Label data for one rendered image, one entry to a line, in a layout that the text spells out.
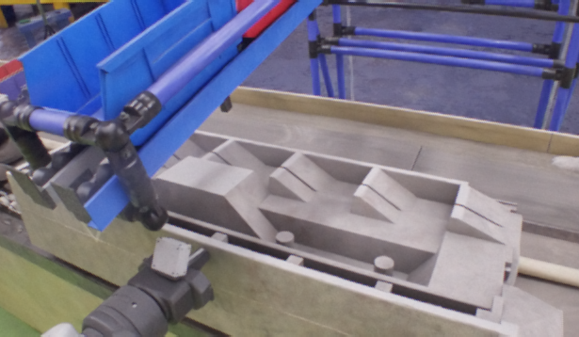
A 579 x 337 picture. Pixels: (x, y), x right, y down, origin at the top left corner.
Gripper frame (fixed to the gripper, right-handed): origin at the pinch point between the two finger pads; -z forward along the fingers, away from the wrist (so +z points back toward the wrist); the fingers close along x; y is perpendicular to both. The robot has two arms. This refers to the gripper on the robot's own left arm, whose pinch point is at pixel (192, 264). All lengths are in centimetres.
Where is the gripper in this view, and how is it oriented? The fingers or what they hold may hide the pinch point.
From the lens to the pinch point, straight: 68.4
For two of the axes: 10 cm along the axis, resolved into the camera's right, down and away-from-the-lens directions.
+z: -4.6, 4.2, -7.8
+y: -0.3, -8.9, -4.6
